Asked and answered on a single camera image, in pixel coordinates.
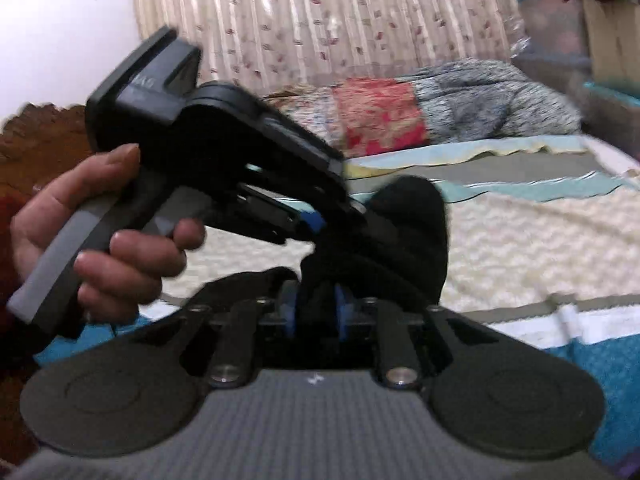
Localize carved wooden headboard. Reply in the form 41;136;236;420
0;102;101;201

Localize zigzag patterned bedspread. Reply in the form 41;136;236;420
35;135;640;480

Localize clear plastic storage bin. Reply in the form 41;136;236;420
510;0;596;92

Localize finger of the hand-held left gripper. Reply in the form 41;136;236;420
234;182;326;247

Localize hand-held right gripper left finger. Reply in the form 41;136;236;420
147;280;306;389

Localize beige leaf print curtain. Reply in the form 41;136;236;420
127;0;536;100

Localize person's left hand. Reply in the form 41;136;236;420
10;142;207;326

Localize cardboard box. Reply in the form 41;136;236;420
581;0;640;87

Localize black pants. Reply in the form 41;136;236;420
197;175;449;341

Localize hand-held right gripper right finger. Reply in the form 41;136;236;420
330;282;482;391

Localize storage box with teal lid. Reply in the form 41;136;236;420
580;79;640;147

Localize floral patchwork quilt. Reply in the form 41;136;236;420
260;57;585;159

